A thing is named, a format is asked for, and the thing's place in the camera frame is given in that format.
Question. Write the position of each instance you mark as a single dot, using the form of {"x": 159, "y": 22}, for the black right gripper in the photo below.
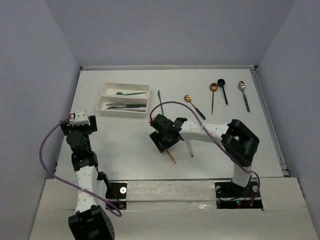
{"x": 156, "y": 137}

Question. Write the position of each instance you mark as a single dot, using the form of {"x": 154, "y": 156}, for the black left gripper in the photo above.
{"x": 66, "y": 128}

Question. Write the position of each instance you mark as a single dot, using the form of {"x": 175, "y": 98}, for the steel knife dark marbled handle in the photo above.
{"x": 124, "y": 104}

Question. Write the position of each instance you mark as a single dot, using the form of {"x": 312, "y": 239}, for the teal plastic spoon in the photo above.
{"x": 130, "y": 94}

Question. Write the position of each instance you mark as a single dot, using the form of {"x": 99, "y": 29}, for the teal plastic knife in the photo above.
{"x": 160, "y": 102}

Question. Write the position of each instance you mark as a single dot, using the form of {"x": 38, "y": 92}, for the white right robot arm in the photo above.
{"x": 235, "y": 139}

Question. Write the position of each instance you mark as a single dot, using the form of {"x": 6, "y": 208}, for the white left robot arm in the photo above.
{"x": 90, "y": 221}

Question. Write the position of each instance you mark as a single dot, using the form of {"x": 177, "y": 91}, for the white near tray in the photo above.
{"x": 102, "y": 100}

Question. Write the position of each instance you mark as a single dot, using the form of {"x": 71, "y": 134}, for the beige plastic spoon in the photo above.
{"x": 190, "y": 149}

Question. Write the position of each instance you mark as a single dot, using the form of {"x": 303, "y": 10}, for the copper spoon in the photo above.
{"x": 213, "y": 88}

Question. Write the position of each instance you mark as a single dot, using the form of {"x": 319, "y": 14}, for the black spoon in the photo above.
{"x": 221, "y": 83}

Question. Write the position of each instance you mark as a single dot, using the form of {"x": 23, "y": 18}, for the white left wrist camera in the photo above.
{"x": 79, "y": 118}

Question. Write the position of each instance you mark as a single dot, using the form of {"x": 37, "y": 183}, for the gold spoon green handle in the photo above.
{"x": 188, "y": 99}

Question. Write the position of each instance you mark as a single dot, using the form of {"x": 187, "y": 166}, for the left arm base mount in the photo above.
{"x": 117, "y": 194}

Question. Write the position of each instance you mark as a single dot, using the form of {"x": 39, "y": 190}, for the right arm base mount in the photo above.
{"x": 231, "y": 196}

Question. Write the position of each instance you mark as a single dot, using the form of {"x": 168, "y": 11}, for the silver spoon teal handle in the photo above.
{"x": 242, "y": 87}

